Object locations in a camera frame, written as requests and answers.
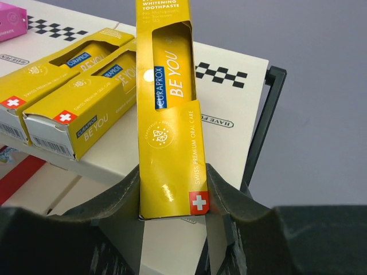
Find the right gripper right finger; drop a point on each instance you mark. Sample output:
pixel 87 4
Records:
pixel 245 237

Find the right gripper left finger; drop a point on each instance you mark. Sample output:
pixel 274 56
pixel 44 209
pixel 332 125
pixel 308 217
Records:
pixel 104 235

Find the yellow toothpaste box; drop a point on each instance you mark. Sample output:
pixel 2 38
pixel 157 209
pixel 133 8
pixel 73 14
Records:
pixel 71 119
pixel 24 87
pixel 172 166

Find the beige three-tier shelf rack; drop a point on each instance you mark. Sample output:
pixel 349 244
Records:
pixel 228 87

